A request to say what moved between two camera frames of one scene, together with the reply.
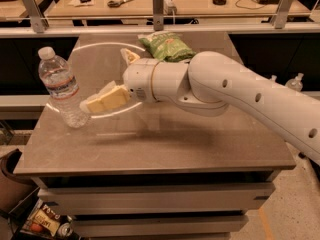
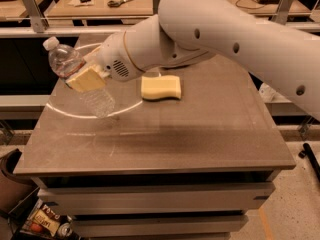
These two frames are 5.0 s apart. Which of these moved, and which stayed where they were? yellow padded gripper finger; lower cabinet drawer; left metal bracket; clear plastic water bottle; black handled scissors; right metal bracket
Moved: yellow padded gripper finger; clear plastic water bottle
Stayed: right metal bracket; left metal bracket; lower cabinet drawer; black handled scissors
